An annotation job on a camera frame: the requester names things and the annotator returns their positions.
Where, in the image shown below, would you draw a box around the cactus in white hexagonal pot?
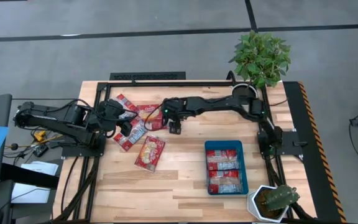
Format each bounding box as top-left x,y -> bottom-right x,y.
247,184 -> 301,223

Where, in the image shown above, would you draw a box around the black flat bar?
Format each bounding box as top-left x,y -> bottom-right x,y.
0,162 -> 60,190

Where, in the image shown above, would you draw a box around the black aluminium table frame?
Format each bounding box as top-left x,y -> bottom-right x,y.
53,80 -> 295,223

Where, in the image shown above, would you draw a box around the black cable bundle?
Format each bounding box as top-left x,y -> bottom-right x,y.
53,156 -> 101,222
264,154 -> 315,222

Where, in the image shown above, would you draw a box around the yellow connector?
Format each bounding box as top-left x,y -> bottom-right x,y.
34,130 -> 47,143

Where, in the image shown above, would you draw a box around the black floor vent grille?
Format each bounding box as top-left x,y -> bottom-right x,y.
109,71 -> 186,81

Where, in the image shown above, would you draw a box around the green leafy plant white pot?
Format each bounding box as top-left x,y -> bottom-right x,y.
228,29 -> 292,108

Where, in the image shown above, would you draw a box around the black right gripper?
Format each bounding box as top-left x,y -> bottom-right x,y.
161,98 -> 186,135

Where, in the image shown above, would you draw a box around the black mat with hazard stripe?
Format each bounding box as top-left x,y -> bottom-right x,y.
282,81 -> 348,223

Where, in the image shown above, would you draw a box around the small black box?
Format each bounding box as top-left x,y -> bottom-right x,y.
32,144 -> 50,158

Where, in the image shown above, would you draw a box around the red yellow popcorn bag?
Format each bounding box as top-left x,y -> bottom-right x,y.
134,134 -> 167,173
136,104 -> 169,132

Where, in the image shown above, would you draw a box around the blue plastic basket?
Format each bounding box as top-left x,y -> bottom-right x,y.
204,139 -> 249,196

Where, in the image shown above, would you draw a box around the red clear popcorn bag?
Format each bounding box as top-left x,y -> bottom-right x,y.
206,149 -> 239,171
112,119 -> 149,152
112,93 -> 140,119
207,169 -> 242,194

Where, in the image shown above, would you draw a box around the white paper sheets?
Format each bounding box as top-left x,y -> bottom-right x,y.
11,161 -> 60,205

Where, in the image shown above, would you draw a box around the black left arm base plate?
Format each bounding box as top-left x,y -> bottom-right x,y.
61,135 -> 107,158

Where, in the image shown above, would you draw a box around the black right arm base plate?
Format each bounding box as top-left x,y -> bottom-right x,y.
257,130 -> 308,157

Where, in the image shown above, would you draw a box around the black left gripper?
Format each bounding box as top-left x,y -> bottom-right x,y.
98,98 -> 139,138

